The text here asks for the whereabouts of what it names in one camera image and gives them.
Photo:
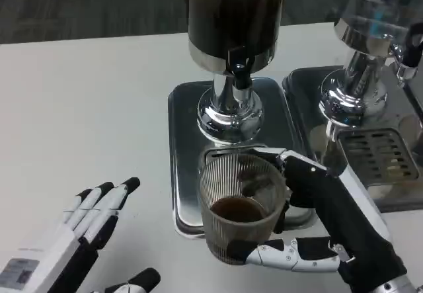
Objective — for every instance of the steel drain grid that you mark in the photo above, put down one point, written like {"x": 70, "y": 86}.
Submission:
{"x": 378, "y": 152}
{"x": 215, "y": 154}

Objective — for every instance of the steel drip tray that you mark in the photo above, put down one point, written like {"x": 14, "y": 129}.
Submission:
{"x": 400, "y": 108}
{"x": 185, "y": 160}

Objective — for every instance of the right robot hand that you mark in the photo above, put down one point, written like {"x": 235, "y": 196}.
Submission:
{"x": 347, "y": 220}

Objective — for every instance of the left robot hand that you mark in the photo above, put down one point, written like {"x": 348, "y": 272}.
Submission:
{"x": 56, "y": 246}

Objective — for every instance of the clear ribbed glass cup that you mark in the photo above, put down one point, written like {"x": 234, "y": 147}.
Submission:
{"x": 224, "y": 180}

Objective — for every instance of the black tap of dark dispenser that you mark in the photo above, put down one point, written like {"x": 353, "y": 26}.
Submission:
{"x": 243, "y": 71}

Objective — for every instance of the clear drink dispenser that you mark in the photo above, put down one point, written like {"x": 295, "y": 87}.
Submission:
{"x": 363, "y": 28}

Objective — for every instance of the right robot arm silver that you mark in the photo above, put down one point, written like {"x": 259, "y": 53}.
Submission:
{"x": 393, "y": 286}

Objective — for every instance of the dark drink dispenser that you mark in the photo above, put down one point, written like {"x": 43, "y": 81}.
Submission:
{"x": 231, "y": 12}

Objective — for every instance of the black tap of clear dispenser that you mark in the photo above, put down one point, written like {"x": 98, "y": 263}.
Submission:
{"x": 413, "y": 46}

